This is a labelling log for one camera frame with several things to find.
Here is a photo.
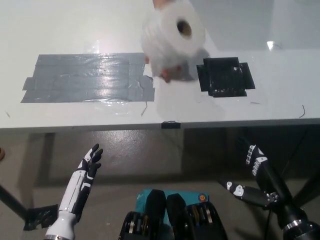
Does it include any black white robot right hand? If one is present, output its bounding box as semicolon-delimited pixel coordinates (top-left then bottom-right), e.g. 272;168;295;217
218;136;308;229

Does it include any person's bare hand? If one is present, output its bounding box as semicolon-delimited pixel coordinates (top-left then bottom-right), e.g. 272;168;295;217
143;0;185;84

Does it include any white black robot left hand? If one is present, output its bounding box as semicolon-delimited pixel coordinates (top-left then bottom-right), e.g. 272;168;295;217
58;143;104;219

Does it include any white toilet paper roll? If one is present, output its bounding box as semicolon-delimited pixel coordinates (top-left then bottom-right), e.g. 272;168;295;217
139;0;207;77

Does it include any black floor tape patch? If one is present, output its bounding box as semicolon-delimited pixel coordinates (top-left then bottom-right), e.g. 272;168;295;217
22;203;60;231

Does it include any small black tape strip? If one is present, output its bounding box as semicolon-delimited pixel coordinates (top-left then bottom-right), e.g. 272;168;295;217
161;120;181;130

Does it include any black tape square patch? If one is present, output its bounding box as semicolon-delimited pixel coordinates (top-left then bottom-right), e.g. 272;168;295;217
196;56;256;98

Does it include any clear plastic tape film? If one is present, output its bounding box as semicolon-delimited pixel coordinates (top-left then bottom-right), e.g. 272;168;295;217
93;98;149;117

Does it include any black diagonal metal bar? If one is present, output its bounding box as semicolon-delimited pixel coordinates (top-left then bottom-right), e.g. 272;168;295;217
0;183;28;222

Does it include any thin black cable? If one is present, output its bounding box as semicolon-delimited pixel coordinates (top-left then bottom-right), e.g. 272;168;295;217
265;209;274;240

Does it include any grey duct tape patch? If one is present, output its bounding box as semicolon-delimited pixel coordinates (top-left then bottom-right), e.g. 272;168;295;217
20;52;156;104

